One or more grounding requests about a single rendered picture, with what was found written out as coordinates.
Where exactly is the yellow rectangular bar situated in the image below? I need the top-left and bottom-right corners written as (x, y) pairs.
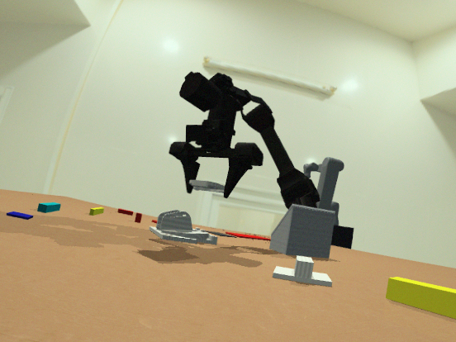
top-left (386, 277), bottom-right (456, 319)

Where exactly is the yellow long bar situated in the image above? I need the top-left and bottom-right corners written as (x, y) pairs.
top-left (89, 207), bottom-right (104, 216)

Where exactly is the teal rectangular block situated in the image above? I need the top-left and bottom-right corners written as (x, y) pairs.
top-left (37, 202), bottom-right (61, 213)

